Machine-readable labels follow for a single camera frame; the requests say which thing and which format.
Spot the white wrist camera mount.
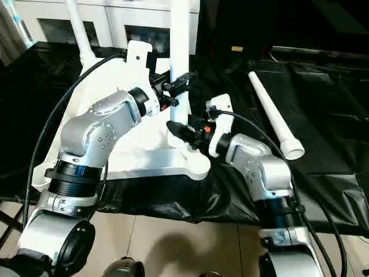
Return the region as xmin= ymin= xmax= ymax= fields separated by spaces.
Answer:
xmin=125 ymin=40 xmax=163 ymax=117
xmin=205 ymin=93 xmax=234 ymax=159

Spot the blue white plastic pack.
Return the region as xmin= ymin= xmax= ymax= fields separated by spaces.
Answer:
xmin=11 ymin=0 xmax=35 ymax=49

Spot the grey curtain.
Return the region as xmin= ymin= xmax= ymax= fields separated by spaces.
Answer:
xmin=0 ymin=0 xmax=27 ymax=68

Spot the white plastic table leg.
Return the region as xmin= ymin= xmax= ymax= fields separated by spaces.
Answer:
xmin=168 ymin=0 xmax=191 ymax=130
xmin=65 ymin=0 xmax=96 ymax=69
xmin=248 ymin=72 xmax=306 ymax=161

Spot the black plastic mat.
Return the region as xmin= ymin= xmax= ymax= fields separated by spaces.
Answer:
xmin=0 ymin=40 xmax=369 ymax=235

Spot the black horizontal bar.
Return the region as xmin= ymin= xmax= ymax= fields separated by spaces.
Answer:
xmin=270 ymin=45 xmax=369 ymax=63

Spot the black folding table frame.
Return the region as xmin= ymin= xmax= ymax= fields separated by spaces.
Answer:
xmin=0 ymin=201 xmax=24 ymax=241

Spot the white plastic table top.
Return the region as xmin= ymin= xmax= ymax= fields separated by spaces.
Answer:
xmin=31 ymin=56 xmax=212 ymax=193

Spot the dark furniture with brass label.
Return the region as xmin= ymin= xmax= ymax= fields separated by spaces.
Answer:
xmin=198 ymin=0 xmax=369 ymax=58

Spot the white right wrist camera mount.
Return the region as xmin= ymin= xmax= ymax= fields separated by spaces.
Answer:
xmin=205 ymin=93 xmax=234 ymax=159

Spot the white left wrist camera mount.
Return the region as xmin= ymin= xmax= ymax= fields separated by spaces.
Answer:
xmin=125 ymin=40 xmax=163 ymax=117

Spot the white glass-door cabinet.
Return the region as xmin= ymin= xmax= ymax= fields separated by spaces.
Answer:
xmin=13 ymin=0 xmax=202 ymax=56

